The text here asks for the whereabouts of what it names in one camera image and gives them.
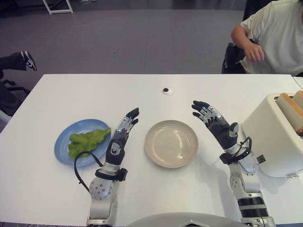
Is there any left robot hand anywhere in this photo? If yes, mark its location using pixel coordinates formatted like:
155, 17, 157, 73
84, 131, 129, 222
103, 107, 140, 173

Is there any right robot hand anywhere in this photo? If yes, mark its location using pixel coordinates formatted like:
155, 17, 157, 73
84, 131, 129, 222
191, 100, 242, 156

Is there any green lettuce leaf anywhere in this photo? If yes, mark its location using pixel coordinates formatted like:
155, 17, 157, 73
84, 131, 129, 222
68, 128, 112, 159

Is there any cream toaster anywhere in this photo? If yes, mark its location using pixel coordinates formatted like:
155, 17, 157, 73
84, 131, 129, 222
241, 93, 303, 178

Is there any beige plate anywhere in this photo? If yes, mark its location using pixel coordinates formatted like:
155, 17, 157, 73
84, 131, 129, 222
144, 120, 199, 169

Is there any blue plate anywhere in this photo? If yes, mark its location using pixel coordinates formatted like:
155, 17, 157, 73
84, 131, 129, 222
54, 119, 111, 167

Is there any bread slice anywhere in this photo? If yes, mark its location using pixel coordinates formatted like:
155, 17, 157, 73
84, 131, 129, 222
277, 93, 303, 137

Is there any robot body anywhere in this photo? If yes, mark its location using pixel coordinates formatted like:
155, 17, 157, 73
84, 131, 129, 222
126, 212, 243, 227

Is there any person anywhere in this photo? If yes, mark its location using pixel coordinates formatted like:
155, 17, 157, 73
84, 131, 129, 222
231, 0, 303, 77
0, 50, 37, 117

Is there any black office chair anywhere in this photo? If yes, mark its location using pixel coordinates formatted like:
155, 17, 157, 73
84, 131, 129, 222
0, 69, 31, 124

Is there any white metal rack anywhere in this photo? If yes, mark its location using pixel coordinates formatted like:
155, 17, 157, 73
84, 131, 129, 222
42, 0, 73, 15

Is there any black cable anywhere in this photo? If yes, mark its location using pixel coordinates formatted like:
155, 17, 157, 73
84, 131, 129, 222
232, 136, 252, 162
74, 151, 104, 191

